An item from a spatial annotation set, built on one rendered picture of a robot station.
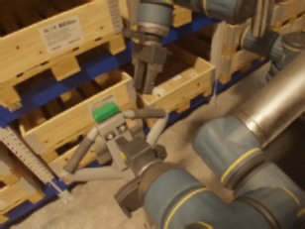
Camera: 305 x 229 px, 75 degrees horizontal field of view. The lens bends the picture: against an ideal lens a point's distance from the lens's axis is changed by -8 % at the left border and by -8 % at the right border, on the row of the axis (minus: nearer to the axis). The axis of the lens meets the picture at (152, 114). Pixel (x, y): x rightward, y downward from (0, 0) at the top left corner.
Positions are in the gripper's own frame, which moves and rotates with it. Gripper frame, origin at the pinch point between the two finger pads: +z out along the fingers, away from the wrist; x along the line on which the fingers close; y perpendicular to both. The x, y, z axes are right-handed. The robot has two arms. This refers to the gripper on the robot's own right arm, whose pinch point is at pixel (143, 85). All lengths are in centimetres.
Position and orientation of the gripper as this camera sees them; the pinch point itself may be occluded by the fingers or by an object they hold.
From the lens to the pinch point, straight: 72.3
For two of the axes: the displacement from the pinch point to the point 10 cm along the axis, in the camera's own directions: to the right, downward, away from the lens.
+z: -1.7, 9.4, 3.0
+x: -5.3, -3.5, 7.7
